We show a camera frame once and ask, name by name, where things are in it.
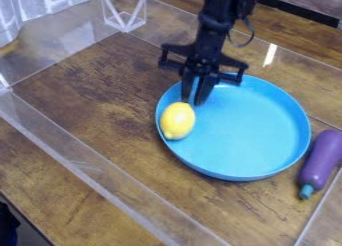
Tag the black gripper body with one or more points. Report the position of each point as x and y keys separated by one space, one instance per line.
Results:
x=200 y=65

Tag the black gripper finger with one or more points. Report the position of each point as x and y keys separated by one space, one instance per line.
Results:
x=205 y=85
x=187 y=82

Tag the yellow lemon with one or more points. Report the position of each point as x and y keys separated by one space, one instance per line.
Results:
x=177 y=120

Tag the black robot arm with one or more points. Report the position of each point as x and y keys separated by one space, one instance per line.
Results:
x=216 y=20

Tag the blue round tray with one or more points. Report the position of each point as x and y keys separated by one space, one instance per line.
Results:
x=251 y=132

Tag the black bar on background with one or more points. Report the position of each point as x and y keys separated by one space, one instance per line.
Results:
x=301 y=12

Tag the purple toy eggplant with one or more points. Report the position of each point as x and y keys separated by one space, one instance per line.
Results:
x=323 y=159

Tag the white patterned curtain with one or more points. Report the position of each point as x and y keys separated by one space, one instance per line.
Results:
x=18 y=11

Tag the clear acrylic enclosure wall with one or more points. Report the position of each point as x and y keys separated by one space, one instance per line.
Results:
x=84 y=166

